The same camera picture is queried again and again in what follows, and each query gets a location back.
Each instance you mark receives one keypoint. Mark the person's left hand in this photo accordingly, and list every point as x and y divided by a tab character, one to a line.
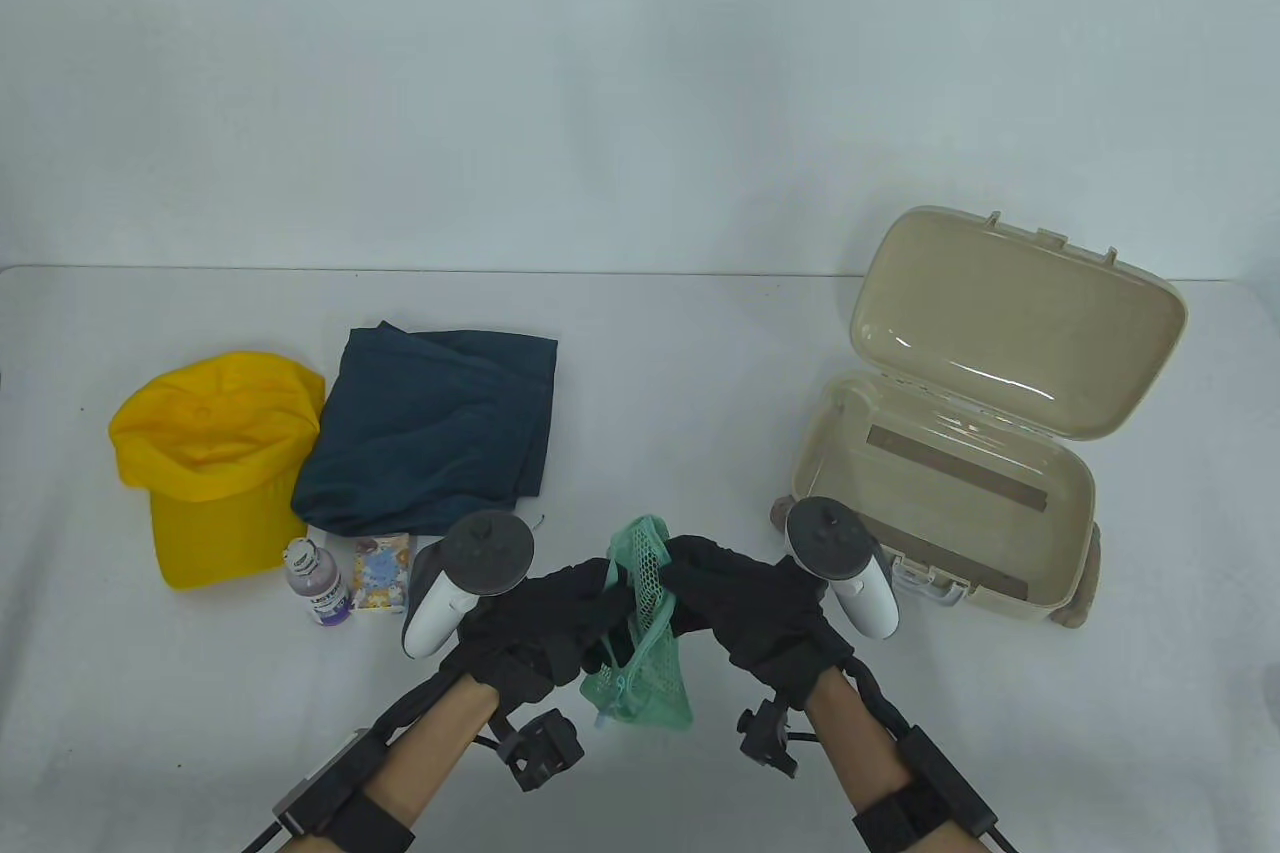
540	623

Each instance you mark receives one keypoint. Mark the person's left forearm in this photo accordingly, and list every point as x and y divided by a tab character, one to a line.
440	743

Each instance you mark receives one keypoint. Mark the yellow baseball cap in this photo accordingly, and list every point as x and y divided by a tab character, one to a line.
210	463

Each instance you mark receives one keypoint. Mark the dark teal folded garment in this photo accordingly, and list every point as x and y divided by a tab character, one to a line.
420	423

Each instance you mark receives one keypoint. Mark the beige hard-shell suitcase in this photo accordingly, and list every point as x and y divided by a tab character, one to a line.
1010	333

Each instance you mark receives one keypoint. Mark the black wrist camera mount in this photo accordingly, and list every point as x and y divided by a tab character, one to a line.
768	738
540	748

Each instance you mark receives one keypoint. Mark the black wrist sensor box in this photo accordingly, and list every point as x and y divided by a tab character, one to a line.
320	788
945	778

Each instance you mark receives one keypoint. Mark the small purple liquid bottle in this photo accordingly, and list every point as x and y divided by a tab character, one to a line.
320	588

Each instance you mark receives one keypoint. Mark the green mesh bag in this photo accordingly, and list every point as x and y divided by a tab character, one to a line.
650	683

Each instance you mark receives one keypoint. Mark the small floral tissue packet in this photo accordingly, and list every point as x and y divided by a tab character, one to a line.
380	573

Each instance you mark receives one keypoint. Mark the person's right hand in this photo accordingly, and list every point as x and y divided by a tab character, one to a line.
760	613

